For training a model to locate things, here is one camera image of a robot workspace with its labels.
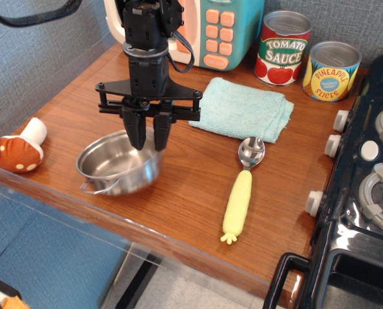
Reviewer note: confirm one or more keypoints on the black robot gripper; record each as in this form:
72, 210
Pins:
147, 92

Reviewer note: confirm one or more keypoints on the stainless steel pot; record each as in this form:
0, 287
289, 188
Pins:
112, 166

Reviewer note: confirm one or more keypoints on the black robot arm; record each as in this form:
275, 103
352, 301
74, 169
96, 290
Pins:
149, 25

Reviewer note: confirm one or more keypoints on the brown plush mushroom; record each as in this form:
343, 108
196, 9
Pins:
23, 153

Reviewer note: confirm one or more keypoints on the light blue folded cloth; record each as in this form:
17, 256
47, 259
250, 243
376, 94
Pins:
239, 111

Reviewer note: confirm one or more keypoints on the toy microwave oven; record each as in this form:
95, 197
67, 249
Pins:
219, 32

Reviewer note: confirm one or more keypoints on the tomato sauce can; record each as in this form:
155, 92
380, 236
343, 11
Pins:
283, 42

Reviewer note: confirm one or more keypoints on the pineapple slices can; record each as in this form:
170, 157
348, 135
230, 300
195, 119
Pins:
331, 70

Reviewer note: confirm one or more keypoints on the orange black object corner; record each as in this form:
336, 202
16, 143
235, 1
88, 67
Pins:
10, 297

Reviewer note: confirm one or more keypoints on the black toy stove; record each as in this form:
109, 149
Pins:
345, 268

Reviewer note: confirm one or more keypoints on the spoon with yellow handle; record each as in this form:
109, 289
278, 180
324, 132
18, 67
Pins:
251, 152

